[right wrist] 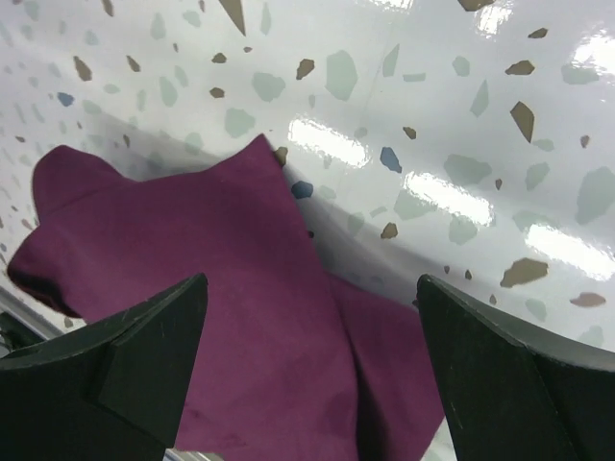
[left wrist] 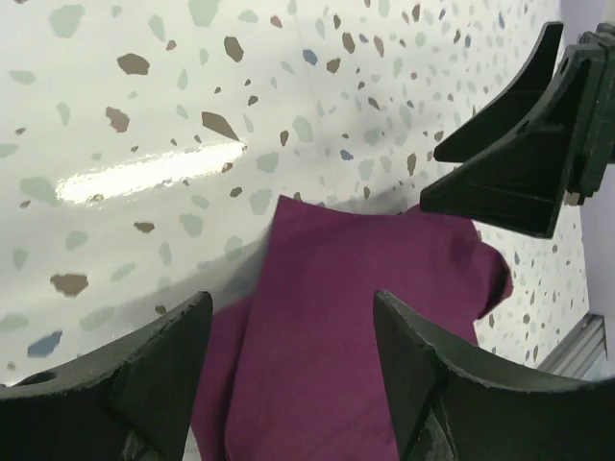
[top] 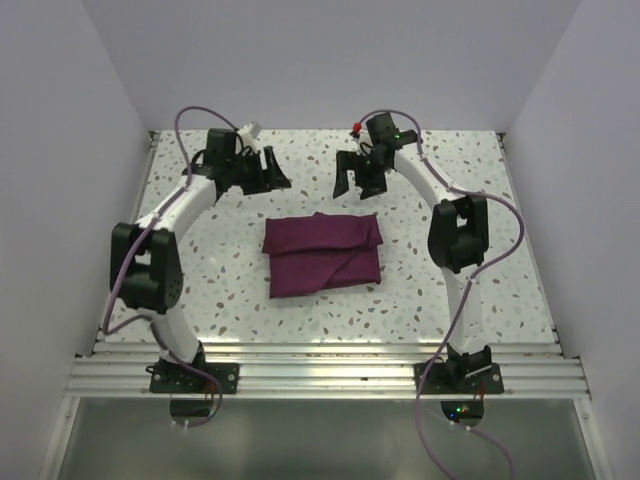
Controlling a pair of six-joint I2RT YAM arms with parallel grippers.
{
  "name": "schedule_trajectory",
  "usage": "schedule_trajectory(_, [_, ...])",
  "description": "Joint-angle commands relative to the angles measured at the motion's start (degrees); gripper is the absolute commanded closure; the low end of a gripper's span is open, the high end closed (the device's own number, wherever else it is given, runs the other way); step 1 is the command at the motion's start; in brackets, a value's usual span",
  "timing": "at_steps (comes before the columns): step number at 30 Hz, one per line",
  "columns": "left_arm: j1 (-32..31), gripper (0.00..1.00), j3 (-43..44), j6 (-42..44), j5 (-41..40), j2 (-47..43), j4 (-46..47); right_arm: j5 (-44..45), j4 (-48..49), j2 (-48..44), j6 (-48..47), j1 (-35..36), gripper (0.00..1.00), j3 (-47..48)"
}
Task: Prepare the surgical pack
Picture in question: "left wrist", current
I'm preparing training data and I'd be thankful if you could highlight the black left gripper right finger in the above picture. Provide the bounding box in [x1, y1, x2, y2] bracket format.
[373, 291, 614, 461]

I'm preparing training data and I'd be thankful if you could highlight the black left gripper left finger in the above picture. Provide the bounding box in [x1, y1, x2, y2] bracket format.
[1, 292, 212, 461]

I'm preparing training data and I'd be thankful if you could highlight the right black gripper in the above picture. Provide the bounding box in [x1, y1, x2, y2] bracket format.
[420, 21, 614, 238]

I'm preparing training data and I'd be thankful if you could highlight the purple cloth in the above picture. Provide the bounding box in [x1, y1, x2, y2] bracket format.
[191, 197, 512, 460]

